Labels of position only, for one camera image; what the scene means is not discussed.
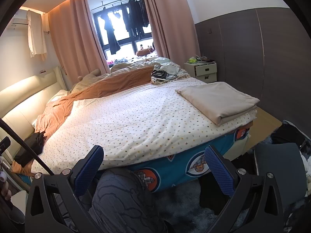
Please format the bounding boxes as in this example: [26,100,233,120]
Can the white crumpled cloth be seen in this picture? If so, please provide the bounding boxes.
[301,148,311,176]

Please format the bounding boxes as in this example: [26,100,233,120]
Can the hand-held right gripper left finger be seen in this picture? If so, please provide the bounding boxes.
[24,145,105,233]

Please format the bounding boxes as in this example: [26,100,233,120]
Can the white cloth bundle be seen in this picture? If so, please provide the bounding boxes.
[151,63,193,86]

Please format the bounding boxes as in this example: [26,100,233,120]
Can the clutter on nightstand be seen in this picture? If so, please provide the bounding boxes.
[197,55,216,65]

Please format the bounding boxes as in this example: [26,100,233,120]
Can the person's leg grey patterned pants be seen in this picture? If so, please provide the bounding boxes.
[89,169,171,233]

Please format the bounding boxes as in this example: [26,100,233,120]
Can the cream nightstand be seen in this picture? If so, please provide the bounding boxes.
[183,62,218,83]

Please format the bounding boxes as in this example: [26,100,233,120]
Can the orange blanket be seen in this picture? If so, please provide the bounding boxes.
[11,65,162,176]

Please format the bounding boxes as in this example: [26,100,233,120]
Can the white pillow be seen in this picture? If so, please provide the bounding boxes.
[47,89,69,103]

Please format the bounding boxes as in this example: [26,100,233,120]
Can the person's left hand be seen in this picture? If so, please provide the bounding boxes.
[0,171,12,201]

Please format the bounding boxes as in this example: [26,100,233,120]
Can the clothes rail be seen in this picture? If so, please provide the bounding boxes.
[91,0,144,12]

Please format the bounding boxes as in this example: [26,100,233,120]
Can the black tangled cables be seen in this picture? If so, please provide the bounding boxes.
[152,70,179,81]

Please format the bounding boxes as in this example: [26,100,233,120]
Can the long dark hanging garment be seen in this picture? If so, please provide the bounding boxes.
[103,6,121,55]

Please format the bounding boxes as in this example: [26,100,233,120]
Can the white hanging garment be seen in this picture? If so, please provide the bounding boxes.
[27,10,48,61]

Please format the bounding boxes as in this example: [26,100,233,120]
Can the brown cardboard sheet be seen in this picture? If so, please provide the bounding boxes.
[248,107,283,156]

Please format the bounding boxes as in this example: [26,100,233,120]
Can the black bag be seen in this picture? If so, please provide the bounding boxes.
[271,120,307,149]

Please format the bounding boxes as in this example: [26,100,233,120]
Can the blue printed bed sheet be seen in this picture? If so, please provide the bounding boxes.
[18,123,255,193]

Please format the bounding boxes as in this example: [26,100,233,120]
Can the grey fluffy rug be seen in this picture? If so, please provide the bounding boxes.
[155,180,220,233]

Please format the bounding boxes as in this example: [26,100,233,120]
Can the beige zip jacket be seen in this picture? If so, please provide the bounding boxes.
[175,81,260,127]

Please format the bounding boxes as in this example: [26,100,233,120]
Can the row of dark hanging clothes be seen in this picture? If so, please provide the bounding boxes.
[121,0,150,38]

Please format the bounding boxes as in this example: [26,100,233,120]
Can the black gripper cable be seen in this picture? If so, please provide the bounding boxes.
[0,119,55,176]

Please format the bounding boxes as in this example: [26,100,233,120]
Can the bed with spotted sheet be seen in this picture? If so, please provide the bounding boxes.
[31,76,258,175]

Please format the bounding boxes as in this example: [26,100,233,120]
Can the pink curtain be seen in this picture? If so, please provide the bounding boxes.
[48,0,109,83]
[139,0,201,60]

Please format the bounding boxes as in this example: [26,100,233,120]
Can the crumpled pale duvet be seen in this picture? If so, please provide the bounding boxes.
[110,57,181,75]

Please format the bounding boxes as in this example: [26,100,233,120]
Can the cream padded headboard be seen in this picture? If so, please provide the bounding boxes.
[0,67,69,137]

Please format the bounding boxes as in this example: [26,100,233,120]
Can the black cloth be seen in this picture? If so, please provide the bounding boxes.
[13,132,47,167]

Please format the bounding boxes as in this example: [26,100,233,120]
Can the beige plush toy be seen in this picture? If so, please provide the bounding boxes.
[70,68,110,93]

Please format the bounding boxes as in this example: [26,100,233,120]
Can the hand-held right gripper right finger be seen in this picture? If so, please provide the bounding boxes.
[204,145,285,233]

